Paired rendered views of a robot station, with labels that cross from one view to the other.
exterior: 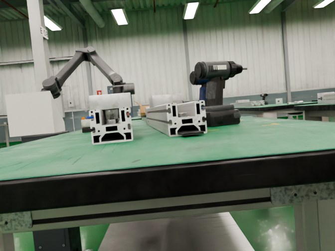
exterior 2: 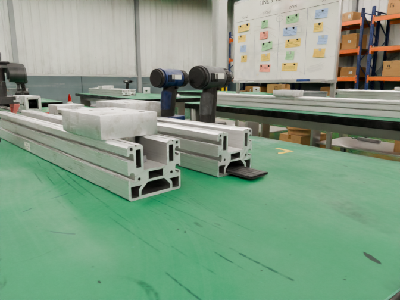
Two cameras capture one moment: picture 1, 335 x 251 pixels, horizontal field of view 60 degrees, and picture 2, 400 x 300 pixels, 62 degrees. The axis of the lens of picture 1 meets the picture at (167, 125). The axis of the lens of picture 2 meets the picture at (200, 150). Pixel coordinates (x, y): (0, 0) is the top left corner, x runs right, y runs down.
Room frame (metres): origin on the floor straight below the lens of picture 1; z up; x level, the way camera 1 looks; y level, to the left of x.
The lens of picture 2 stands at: (0.25, 0.37, 0.96)
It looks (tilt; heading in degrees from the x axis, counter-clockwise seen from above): 12 degrees down; 325
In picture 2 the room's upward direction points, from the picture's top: straight up
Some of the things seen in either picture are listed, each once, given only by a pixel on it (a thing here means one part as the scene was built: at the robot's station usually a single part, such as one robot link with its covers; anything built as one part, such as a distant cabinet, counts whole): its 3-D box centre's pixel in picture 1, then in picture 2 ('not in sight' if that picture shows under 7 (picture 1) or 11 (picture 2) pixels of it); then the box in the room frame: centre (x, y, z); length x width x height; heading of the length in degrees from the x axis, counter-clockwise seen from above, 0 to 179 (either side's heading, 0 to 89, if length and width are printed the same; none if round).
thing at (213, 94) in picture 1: (225, 92); (215, 106); (1.00, -0.21, 0.89); 0.20 x 0.08 x 0.22; 111
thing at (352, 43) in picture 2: not in sight; (326, 63); (7.13, -9.53, 1.57); 2.83 x 0.98 x 3.14; 1
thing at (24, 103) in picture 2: not in sight; (28, 103); (2.52, 0.06, 0.83); 0.11 x 0.10 x 0.10; 101
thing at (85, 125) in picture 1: (93, 124); not in sight; (1.37, 0.35, 0.81); 0.10 x 0.08 x 0.06; 98
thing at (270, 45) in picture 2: not in sight; (278, 80); (2.96, -2.64, 0.97); 1.50 x 0.50 x 1.95; 1
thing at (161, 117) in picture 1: (166, 116); (128, 130); (1.13, 0.00, 0.82); 0.80 x 0.10 x 0.09; 8
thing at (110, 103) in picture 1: (112, 107); (108, 128); (0.86, 0.16, 0.87); 0.16 x 0.11 x 0.07; 8
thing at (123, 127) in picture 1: (116, 121); (60, 138); (1.11, 0.19, 0.82); 0.80 x 0.10 x 0.09; 8
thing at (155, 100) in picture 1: (164, 104); (127, 113); (1.13, 0.00, 0.87); 0.16 x 0.11 x 0.07; 8
